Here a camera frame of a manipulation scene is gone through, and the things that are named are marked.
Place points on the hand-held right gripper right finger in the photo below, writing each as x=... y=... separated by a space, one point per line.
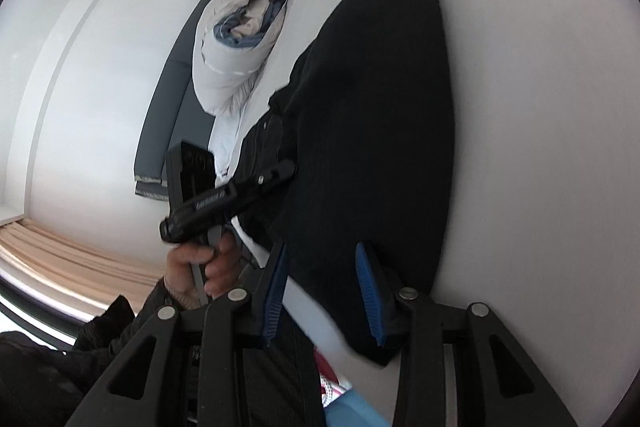
x=369 y=294

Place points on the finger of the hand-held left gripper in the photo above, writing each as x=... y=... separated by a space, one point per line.
x=265 y=177

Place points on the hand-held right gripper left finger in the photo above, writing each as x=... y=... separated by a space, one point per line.
x=272 y=302

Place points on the black pants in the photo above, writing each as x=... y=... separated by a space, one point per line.
x=360 y=147

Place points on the person's left hand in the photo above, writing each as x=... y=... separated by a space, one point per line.
x=220 y=267

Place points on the grey padded headboard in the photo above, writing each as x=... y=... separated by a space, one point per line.
x=167 y=117

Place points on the light blue cloth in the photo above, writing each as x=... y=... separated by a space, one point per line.
x=357 y=409

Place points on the folded white duvet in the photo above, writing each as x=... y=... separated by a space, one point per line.
x=235 y=52

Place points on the bed with white sheet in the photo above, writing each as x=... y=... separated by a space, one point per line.
x=525 y=132

